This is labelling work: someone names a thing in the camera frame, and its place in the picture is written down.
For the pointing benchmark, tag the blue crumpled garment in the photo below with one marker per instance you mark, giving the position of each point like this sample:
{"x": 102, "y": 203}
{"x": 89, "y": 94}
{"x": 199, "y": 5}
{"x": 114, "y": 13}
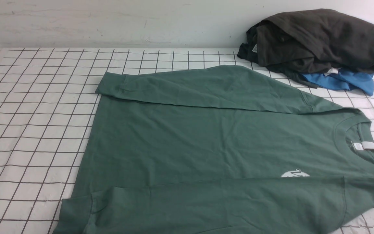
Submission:
{"x": 343, "y": 79}

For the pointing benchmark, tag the white grid-pattern table cloth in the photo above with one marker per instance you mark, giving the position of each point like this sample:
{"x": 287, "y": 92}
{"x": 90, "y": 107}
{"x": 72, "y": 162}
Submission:
{"x": 48, "y": 103}

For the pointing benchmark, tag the dark grey crumpled garment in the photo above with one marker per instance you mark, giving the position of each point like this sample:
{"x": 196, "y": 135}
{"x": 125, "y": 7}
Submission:
{"x": 310, "y": 41}

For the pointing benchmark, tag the green long-sleeve shirt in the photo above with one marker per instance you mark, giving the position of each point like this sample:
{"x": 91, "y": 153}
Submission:
{"x": 222, "y": 150}

